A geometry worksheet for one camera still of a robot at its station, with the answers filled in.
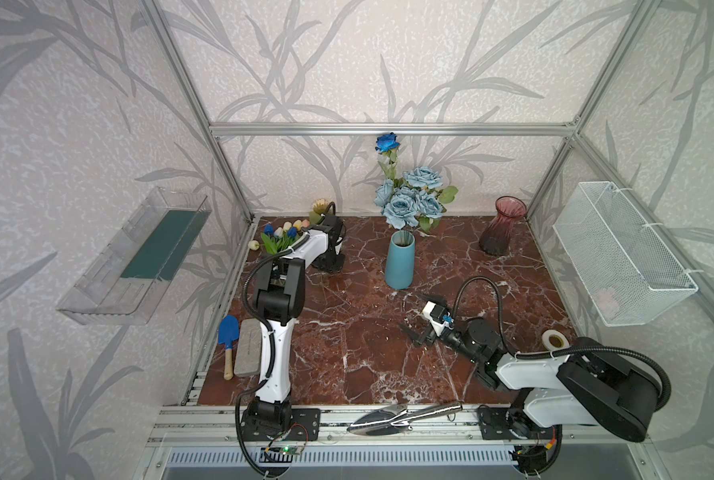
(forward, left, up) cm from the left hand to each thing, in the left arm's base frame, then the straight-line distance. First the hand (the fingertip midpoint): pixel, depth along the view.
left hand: (335, 259), depth 104 cm
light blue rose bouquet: (-6, -24, +34) cm, 42 cm away
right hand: (-23, -24, +15) cm, 37 cm away
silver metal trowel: (-48, -20, -1) cm, 52 cm away
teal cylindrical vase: (-10, -22, +8) cm, 26 cm away
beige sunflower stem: (+24, +8, +1) cm, 25 cm away
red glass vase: (+6, -57, +5) cm, 57 cm away
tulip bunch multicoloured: (+10, +22, -2) cm, 24 cm away
